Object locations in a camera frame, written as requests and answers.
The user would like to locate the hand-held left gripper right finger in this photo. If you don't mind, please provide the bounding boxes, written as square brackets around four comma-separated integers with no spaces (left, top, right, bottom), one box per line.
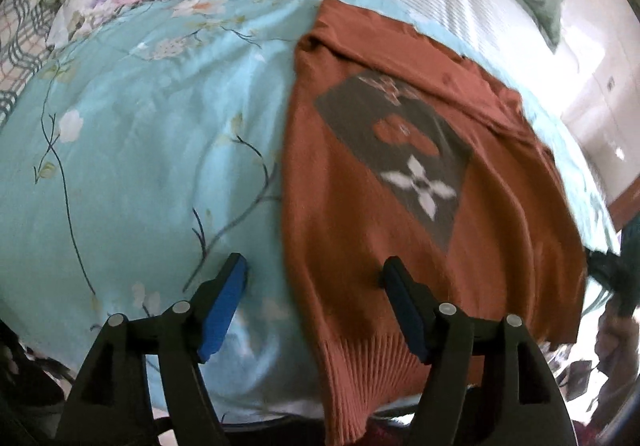
[381,256,578,446]

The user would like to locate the teal floral bedsheet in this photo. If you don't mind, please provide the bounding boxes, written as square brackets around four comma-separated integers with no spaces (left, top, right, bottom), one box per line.
[0,0,622,427]

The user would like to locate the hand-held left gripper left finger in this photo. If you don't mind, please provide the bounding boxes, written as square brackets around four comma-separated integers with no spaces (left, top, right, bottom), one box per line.
[52,252,249,446]

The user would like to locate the brown wooden furniture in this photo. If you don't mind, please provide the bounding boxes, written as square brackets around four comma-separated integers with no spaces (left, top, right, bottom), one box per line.
[607,176,640,233]

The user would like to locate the plaid checked cloth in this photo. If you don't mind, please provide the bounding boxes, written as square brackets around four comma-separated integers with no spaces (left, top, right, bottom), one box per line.
[0,0,67,127]

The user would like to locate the person's right forearm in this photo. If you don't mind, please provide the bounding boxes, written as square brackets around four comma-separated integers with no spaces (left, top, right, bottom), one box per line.
[592,301,640,433]

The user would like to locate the rust orange printed sweater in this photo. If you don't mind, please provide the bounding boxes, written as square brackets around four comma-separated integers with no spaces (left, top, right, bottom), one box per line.
[280,0,589,446]

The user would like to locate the dark floral cloth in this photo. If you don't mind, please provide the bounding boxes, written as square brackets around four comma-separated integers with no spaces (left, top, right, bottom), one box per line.
[0,321,76,446]

